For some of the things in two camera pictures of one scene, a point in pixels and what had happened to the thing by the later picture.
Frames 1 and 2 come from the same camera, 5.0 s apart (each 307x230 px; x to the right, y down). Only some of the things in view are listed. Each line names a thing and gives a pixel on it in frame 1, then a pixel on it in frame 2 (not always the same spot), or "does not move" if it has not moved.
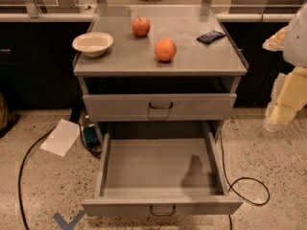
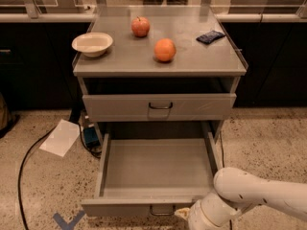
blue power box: [91, 137] does not move
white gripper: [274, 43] -> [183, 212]
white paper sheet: [61, 138] does not move
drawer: [161, 173] does not move
